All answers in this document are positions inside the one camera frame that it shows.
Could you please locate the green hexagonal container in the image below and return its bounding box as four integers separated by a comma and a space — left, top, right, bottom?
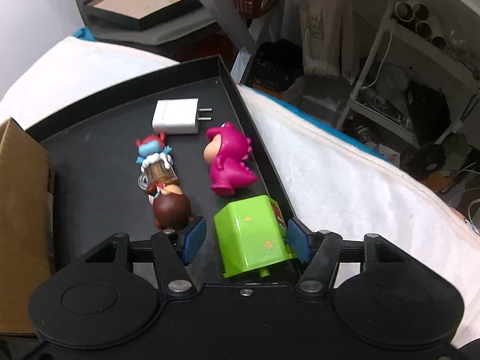
213, 195, 295, 278

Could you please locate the red blue mug figurine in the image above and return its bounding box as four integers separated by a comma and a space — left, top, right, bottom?
136, 133, 179, 190

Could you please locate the white shelf rack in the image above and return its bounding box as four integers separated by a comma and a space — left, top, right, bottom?
335, 1, 480, 151

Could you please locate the pink dinosaur figurine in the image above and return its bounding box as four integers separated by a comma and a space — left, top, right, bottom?
203, 122, 257, 197

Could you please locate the white tablecloth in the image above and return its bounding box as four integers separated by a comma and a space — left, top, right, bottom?
1, 36, 479, 346

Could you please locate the grey chair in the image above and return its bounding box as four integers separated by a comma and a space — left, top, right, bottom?
76, 0, 257, 53

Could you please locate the black tray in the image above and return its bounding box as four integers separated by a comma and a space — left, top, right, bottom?
28, 57, 295, 283

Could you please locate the black picture frame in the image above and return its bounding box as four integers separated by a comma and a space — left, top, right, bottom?
83, 0, 202, 31

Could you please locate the white plastic bag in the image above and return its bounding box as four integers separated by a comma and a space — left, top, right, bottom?
297, 0, 357, 82

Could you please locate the white power adapter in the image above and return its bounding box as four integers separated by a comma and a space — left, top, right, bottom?
151, 97, 213, 135

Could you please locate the brown round-head figurine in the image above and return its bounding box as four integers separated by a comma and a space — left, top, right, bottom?
145, 184, 200, 234

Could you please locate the brown cardboard box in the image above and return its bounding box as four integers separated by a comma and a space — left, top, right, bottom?
1, 119, 52, 337

